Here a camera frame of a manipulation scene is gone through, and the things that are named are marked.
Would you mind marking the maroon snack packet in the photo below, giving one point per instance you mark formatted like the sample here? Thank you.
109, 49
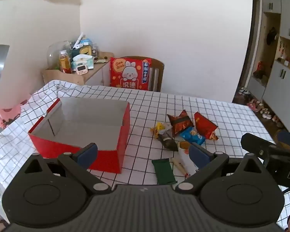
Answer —
181, 125

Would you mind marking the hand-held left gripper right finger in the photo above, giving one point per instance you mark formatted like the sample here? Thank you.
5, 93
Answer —
198, 154

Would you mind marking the row of shoes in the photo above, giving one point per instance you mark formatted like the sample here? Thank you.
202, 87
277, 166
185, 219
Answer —
256, 106

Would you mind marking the white marker pen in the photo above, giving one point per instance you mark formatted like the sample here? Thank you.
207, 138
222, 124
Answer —
78, 41

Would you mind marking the green snack packet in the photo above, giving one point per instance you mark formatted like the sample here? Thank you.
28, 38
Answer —
164, 171

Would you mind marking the tissue pack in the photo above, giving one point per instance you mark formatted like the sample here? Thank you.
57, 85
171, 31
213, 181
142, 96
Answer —
83, 61

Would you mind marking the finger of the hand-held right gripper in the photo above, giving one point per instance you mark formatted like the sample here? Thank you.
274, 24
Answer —
253, 141
288, 138

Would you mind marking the red snack packet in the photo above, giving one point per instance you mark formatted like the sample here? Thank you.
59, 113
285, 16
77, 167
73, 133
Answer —
205, 125

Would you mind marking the yellow snack packet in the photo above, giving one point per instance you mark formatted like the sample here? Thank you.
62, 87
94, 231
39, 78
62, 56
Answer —
159, 128

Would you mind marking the white wardrobe cabinet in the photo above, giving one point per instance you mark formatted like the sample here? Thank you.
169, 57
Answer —
278, 84

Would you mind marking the round pastry clear packet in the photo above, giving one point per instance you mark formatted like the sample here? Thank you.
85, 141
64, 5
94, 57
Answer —
183, 153

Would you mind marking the red ornament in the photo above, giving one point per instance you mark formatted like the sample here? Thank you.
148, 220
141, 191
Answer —
259, 69

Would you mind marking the wooden side cabinet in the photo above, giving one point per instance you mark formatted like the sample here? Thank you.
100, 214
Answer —
96, 71

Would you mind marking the pink printed cloth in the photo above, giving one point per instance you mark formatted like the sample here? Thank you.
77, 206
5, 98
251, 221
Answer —
9, 113

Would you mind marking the dark brown snack packet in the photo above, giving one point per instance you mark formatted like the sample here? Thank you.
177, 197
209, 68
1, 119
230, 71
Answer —
168, 142

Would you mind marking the red rabbit print cushion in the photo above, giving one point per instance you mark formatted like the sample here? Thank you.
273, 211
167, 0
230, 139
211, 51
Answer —
130, 73

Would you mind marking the dark hanging bag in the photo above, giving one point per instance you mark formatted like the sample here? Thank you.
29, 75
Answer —
272, 36

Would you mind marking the wooden chair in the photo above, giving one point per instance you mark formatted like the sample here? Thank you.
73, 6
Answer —
158, 75

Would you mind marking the white digital timer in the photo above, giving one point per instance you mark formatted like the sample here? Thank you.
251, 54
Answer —
81, 69

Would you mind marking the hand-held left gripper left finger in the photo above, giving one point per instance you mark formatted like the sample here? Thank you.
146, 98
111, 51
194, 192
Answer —
88, 153

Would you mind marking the red cardboard box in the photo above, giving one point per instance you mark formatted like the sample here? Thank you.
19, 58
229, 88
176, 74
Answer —
87, 116

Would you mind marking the flat printed packet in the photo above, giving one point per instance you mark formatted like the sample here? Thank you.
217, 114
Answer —
101, 59

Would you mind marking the orange drink bottle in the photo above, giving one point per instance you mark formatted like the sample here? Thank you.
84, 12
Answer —
65, 64

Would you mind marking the blue snack packet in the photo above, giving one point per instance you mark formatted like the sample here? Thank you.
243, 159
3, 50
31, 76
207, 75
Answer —
193, 136

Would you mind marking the green yellow desk organizer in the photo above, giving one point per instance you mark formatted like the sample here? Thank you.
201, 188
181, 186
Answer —
83, 50

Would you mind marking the white checkered tablecloth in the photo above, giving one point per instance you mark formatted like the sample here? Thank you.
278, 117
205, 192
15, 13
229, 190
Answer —
207, 106

